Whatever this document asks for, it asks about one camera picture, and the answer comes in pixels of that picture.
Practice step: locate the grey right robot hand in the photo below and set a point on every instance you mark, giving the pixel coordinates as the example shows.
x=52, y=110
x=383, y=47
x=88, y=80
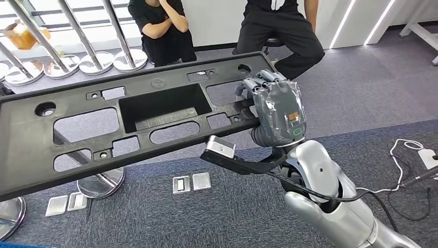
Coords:
x=279, y=113

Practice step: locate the black plastic plate bracket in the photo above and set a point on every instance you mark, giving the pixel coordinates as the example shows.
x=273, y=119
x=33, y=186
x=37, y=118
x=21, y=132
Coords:
x=27, y=164

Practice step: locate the person's left forearm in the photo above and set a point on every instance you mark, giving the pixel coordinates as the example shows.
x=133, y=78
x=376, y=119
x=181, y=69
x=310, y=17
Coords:
x=310, y=10

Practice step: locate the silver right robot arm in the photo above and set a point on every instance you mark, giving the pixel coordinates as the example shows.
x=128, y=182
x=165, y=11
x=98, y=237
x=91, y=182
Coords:
x=314, y=167

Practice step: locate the person's forearm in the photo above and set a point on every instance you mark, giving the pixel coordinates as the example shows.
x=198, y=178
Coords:
x=176, y=17
x=154, y=30

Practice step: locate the seated person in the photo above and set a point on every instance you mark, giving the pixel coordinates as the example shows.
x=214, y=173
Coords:
x=284, y=30

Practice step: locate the metal floor outlet box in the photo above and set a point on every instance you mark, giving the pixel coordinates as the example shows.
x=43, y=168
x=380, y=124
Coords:
x=78, y=202
x=56, y=206
x=181, y=185
x=201, y=181

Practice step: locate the crouching person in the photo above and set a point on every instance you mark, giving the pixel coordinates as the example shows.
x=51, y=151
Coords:
x=171, y=48

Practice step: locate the black rod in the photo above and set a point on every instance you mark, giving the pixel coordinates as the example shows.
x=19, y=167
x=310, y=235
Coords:
x=419, y=178

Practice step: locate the white table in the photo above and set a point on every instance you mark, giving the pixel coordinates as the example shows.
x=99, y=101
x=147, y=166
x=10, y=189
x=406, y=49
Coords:
x=409, y=27

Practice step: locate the white power strip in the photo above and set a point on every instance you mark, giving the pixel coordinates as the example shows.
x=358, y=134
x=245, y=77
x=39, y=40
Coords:
x=429, y=159

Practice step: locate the tan cardboard box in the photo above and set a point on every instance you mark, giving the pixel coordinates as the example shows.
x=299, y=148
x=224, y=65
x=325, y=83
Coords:
x=22, y=36

